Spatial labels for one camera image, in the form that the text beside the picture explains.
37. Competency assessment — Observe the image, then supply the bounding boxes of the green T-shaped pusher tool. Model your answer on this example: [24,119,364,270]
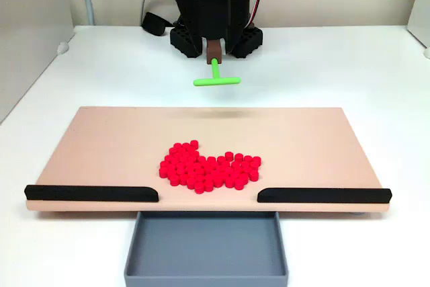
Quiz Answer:
[192,38,242,87]

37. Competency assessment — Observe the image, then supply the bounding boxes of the pile of red granules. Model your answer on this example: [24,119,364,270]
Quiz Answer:
[159,139,262,194]

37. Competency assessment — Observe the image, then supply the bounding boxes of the grey rectangular container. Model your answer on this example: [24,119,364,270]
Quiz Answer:
[123,211,290,287]

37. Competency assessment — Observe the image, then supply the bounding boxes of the beige flat board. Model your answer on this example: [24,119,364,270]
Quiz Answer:
[26,106,392,216]

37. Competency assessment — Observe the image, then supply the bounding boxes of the black edge rail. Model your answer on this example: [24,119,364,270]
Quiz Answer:
[24,184,160,204]
[257,187,393,204]

